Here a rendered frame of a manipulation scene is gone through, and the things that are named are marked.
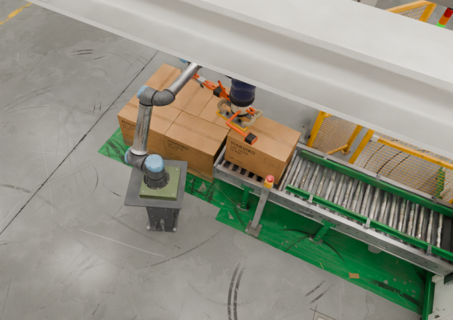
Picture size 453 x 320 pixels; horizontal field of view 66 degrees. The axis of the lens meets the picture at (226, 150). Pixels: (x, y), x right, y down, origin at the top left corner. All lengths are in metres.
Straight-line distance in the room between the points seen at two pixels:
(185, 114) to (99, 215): 1.43
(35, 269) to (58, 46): 3.38
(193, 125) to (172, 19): 3.22
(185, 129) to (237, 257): 1.46
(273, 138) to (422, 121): 2.75
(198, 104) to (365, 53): 3.62
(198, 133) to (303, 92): 3.24
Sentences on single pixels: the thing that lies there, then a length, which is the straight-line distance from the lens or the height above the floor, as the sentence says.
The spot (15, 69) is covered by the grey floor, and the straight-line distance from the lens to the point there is 5.85.
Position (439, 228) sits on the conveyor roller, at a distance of 3.94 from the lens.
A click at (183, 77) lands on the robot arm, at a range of 2.84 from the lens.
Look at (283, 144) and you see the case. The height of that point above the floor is 0.95.
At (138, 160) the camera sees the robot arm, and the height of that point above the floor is 1.06.
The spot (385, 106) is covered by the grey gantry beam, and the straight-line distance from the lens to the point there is 0.61.
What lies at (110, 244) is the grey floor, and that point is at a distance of 3.84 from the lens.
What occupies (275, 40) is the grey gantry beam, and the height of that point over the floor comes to 3.16.
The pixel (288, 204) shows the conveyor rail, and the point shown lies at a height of 0.49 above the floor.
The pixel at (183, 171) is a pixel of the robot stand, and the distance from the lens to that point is 3.26.
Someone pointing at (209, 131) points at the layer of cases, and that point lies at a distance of 3.80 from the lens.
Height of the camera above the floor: 3.50
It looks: 54 degrees down
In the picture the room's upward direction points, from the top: 7 degrees clockwise
